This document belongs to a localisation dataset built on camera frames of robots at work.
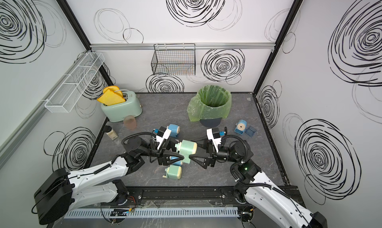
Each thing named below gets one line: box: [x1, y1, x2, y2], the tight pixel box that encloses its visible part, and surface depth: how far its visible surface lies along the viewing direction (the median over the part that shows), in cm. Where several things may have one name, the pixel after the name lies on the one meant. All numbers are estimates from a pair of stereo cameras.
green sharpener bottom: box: [162, 164, 183, 180], surface depth 77 cm
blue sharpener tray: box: [245, 125, 257, 138], surface depth 100 cm
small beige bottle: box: [103, 125, 119, 141], surface depth 95 cm
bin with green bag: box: [186, 84, 232, 128], surface depth 90 cm
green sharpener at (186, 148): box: [174, 139, 198, 164], surface depth 58 cm
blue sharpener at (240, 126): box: [234, 119, 248, 135], surface depth 94 cm
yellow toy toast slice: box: [96, 85, 126, 107], surface depth 94 cm
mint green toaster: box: [100, 90, 143, 122], surface depth 98 cm
